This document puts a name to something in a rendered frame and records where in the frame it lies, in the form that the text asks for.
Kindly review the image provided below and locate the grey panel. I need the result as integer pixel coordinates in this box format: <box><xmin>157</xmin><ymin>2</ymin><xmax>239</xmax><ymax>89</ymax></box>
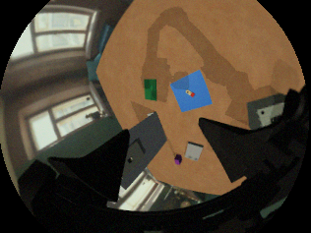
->
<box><xmin>120</xmin><ymin>112</ymin><xmax>167</xmax><ymax>189</ymax></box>

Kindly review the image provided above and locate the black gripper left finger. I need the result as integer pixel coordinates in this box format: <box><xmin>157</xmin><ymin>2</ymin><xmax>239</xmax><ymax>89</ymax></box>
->
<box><xmin>47</xmin><ymin>129</ymin><xmax>131</xmax><ymax>203</ymax></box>

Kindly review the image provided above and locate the purple cube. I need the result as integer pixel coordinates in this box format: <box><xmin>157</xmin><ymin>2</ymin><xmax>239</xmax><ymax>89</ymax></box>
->
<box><xmin>175</xmin><ymin>154</ymin><xmax>182</xmax><ymax>165</ymax></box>

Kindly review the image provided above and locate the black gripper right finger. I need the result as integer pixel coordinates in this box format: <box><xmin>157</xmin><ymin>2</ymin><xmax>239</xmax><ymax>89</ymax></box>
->
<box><xmin>199</xmin><ymin>117</ymin><xmax>283</xmax><ymax>183</ymax></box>

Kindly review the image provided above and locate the blue flat square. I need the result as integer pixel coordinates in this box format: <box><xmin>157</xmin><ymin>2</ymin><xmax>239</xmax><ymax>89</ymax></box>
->
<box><xmin>171</xmin><ymin>69</ymin><xmax>213</xmax><ymax>112</ymax></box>

